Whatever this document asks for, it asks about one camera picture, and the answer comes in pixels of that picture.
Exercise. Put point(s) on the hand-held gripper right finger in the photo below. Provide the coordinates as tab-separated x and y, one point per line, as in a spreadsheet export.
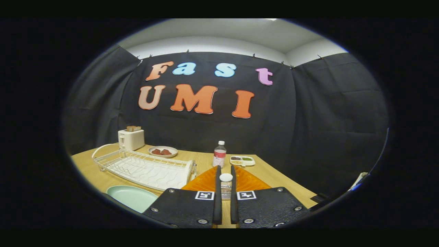
234	206

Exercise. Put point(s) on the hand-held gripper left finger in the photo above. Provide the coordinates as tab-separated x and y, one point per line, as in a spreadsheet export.
218	206

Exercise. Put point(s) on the light green plate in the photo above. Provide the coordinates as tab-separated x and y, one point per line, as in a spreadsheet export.
132	197

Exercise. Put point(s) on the white plate with meat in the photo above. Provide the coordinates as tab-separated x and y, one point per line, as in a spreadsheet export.
163	156

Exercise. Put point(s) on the white divided condiment tray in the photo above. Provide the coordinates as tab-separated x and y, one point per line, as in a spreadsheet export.
242	161

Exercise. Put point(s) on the clear bottle red label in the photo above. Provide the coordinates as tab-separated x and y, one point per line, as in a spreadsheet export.
219	156

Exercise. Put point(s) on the black backdrop cloth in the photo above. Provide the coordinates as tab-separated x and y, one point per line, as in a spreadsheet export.
205	133

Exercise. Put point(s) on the brown meat piece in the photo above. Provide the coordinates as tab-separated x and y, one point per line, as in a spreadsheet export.
166	152
156	151

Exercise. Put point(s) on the small black device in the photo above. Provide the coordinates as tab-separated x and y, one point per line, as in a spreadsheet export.
319	198

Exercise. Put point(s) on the white toaster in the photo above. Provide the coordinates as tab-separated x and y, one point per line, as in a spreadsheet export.
132	140

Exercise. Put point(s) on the white and blue frame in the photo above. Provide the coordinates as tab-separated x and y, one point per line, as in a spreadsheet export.
360	178

